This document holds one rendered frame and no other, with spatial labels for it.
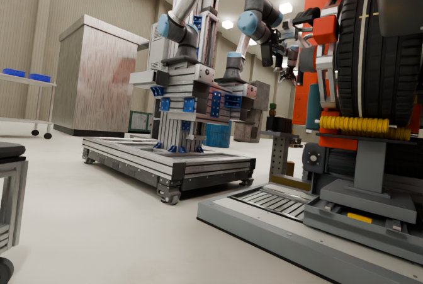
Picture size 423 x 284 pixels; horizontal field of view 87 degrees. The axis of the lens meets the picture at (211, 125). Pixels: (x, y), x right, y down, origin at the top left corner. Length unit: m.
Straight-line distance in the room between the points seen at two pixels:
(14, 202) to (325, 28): 1.07
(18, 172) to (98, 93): 4.22
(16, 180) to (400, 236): 1.08
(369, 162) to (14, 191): 1.22
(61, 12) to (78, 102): 6.02
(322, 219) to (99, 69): 4.53
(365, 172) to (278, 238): 0.50
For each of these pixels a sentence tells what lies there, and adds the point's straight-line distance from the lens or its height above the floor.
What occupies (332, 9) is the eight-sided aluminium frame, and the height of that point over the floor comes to 0.95.
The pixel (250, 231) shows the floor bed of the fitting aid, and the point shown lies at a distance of 0.96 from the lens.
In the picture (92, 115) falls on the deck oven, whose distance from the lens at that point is 4.82.
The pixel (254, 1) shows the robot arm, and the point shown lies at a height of 0.93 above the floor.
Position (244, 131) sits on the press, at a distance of 8.91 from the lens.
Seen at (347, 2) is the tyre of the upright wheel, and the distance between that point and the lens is 1.06.
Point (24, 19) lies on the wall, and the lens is 9.98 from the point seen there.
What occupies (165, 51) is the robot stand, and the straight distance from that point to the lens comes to 1.86.
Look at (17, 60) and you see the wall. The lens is 9.69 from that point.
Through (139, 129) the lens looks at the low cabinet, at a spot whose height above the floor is 0.14.
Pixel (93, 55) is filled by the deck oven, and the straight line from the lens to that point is 4.92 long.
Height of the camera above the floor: 0.43
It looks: 1 degrees up
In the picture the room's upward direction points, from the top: 6 degrees clockwise
